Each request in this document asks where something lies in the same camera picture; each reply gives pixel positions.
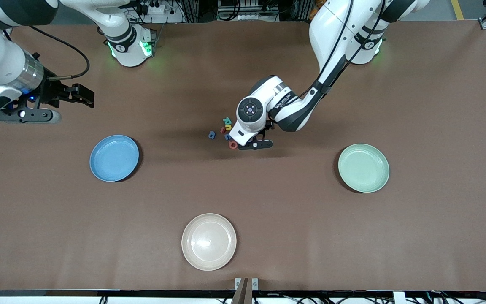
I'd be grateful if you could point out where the blue plate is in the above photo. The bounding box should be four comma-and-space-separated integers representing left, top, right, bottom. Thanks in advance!
89, 135, 140, 182

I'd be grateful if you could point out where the light green plate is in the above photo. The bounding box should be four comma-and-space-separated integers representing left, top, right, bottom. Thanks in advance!
338, 144, 390, 193

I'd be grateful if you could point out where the white power strip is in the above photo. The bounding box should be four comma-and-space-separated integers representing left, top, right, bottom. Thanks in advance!
141, 1, 166, 16

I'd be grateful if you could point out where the beige plate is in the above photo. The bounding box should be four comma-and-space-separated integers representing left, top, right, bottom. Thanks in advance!
181, 213, 237, 271

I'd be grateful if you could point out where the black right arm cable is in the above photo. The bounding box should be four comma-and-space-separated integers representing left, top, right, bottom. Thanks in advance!
28, 25, 90, 81

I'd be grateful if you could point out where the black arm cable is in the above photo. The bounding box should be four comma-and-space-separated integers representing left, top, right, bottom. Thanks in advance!
308, 0, 387, 95
28, 25, 90, 81

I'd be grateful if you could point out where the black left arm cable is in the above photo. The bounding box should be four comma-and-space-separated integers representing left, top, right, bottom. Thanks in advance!
308, 0, 387, 95

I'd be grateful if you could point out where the equipment rack with cables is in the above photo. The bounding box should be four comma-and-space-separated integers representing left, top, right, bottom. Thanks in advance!
217, 0, 279, 22

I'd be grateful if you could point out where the metal bracket at table edge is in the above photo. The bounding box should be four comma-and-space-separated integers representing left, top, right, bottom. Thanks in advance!
235, 277, 259, 304

